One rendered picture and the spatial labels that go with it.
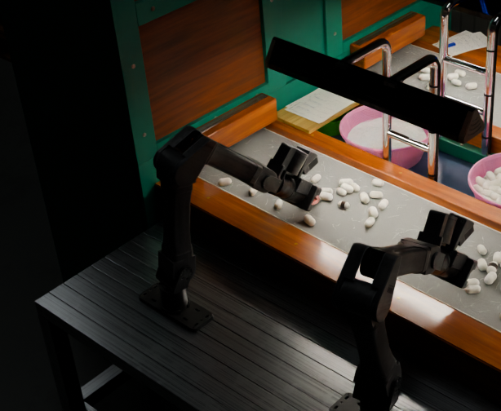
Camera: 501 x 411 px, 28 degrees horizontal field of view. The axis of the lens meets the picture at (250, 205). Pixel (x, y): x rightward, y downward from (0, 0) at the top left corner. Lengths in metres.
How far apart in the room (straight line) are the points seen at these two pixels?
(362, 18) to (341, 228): 0.88
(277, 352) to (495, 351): 0.49
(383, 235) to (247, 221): 0.34
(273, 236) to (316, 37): 0.78
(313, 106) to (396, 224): 0.58
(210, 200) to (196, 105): 0.28
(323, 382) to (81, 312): 0.63
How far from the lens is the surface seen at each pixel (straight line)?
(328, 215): 2.60
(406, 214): 2.60
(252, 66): 2.89
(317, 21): 3.04
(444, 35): 2.81
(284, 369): 2.28
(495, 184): 2.73
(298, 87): 3.05
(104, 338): 2.43
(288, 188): 2.47
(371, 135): 2.94
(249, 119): 2.84
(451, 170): 2.90
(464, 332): 2.23
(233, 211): 2.60
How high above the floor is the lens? 2.25
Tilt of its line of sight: 35 degrees down
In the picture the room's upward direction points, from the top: 6 degrees counter-clockwise
